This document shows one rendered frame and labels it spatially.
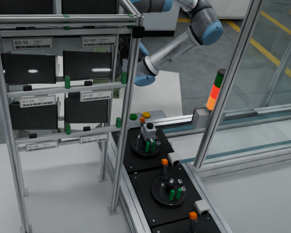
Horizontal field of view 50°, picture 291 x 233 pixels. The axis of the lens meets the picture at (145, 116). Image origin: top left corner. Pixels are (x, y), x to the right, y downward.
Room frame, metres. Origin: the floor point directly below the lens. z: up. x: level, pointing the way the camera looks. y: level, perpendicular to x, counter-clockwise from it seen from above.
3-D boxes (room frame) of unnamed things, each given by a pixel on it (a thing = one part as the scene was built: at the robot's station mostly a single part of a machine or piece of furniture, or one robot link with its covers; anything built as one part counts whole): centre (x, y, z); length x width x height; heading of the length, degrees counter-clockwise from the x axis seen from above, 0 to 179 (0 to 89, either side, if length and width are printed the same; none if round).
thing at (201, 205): (0.79, -0.14, 1.01); 0.24 x 0.24 x 0.13; 27
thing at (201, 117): (0.99, -0.25, 1.29); 0.12 x 0.05 x 0.25; 117
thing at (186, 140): (1.13, -0.30, 0.91); 0.84 x 0.28 x 0.10; 117
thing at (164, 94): (1.52, 0.25, 0.84); 0.90 x 0.70 x 0.03; 95
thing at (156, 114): (1.24, 0.00, 0.93); 0.21 x 0.07 x 0.06; 117
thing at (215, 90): (0.99, -0.25, 1.33); 0.05 x 0.05 x 0.05
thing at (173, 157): (0.97, -0.16, 0.97); 0.05 x 0.05 x 0.04; 27
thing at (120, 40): (1.19, 0.12, 1.37); 0.09 x 0.08 x 0.12; 27
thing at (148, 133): (1.00, -0.03, 1.07); 0.08 x 0.04 x 0.07; 27
